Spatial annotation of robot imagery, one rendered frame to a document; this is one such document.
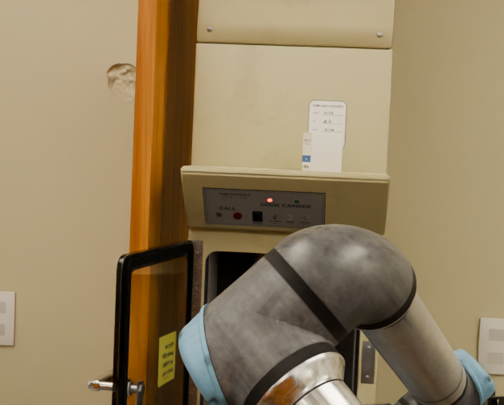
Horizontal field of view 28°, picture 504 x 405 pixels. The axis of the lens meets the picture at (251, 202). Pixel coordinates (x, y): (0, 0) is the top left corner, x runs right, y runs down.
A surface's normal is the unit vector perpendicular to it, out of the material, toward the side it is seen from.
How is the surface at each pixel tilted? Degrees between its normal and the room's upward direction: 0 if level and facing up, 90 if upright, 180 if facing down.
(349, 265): 68
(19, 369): 90
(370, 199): 135
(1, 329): 90
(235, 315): 60
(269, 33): 90
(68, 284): 90
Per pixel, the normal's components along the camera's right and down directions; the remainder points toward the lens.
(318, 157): 0.22, 0.06
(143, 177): -0.08, 0.05
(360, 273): 0.54, -0.18
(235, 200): -0.09, 0.74
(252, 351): -0.37, -0.36
